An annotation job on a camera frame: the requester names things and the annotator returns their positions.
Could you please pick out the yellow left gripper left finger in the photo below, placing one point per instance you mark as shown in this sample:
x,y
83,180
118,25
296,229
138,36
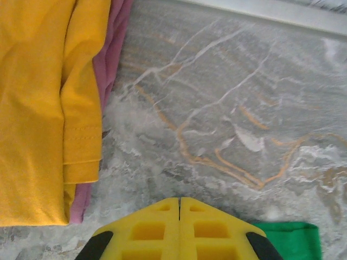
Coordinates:
x,y
151,216

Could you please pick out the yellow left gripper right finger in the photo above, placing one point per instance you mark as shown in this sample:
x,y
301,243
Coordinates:
x,y
211,216

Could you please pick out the green t-shirt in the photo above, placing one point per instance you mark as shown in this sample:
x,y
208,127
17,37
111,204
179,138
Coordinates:
x,y
292,241

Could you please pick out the yellow folded t-shirt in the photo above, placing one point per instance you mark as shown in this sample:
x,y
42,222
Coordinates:
x,y
32,108

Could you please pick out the mauve folded t-shirt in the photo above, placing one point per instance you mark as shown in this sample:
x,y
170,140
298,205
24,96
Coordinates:
x,y
108,59

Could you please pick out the aluminium table edge strip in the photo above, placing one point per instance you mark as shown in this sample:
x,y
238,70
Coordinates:
x,y
271,13

